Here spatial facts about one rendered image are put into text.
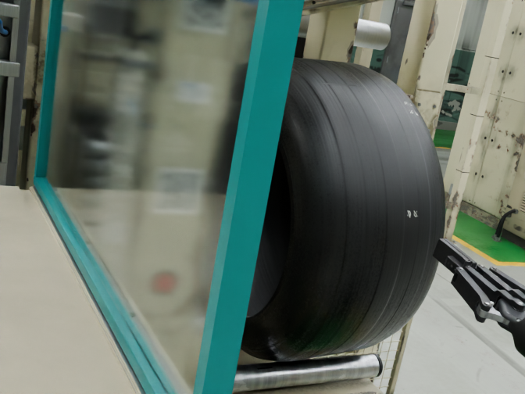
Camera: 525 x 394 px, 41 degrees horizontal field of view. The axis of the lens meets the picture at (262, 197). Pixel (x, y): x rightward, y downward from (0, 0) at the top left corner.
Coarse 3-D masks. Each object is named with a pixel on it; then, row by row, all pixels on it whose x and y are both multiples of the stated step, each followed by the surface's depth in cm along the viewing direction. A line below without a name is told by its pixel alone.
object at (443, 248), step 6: (438, 240) 103; (444, 240) 102; (438, 246) 103; (444, 246) 102; (450, 246) 101; (438, 252) 103; (444, 252) 102; (450, 252) 100; (456, 252) 100; (438, 258) 103; (444, 258) 102; (456, 258) 99; (462, 258) 98; (444, 264) 101; (450, 270) 100
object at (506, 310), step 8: (496, 304) 91; (504, 304) 89; (504, 312) 87; (512, 312) 87; (520, 312) 88; (512, 320) 86; (520, 320) 86; (504, 328) 87; (512, 328) 86; (520, 328) 85; (512, 336) 86; (520, 336) 85; (520, 344) 85; (520, 352) 86
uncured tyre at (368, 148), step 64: (320, 64) 121; (320, 128) 108; (384, 128) 113; (320, 192) 106; (384, 192) 109; (320, 256) 107; (384, 256) 110; (256, 320) 120; (320, 320) 111; (384, 320) 118
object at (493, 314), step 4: (492, 304) 88; (492, 308) 88; (480, 312) 87; (484, 312) 87; (488, 312) 87; (492, 312) 88; (496, 312) 88; (480, 316) 88; (484, 316) 87; (488, 316) 87; (492, 316) 87; (496, 316) 87; (500, 316) 87; (496, 320) 88; (500, 320) 87; (504, 320) 87
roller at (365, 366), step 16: (240, 368) 121; (256, 368) 122; (272, 368) 123; (288, 368) 125; (304, 368) 126; (320, 368) 128; (336, 368) 129; (352, 368) 131; (368, 368) 132; (240, 384) 120; (256, 384) 121; (272, 384) 123; (288, 384) 125; (304, 384) 127
